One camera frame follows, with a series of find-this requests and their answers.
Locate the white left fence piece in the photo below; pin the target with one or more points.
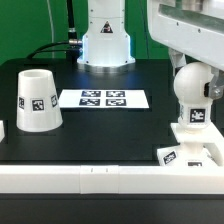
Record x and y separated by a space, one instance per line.
2 132

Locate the white marker sheet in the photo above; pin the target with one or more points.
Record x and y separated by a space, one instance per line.
81 98

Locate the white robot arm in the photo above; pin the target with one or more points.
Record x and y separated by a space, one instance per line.
106 46

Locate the white lamp bulb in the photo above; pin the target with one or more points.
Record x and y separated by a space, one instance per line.
189 87

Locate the white lamp base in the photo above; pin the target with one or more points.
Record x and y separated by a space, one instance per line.
196 148

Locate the white front fence rail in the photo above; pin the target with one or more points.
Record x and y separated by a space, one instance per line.
110 179

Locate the white lamp shade cone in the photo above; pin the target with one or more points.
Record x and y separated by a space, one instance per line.
37 102

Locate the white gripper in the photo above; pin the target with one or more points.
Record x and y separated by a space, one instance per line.
194 28

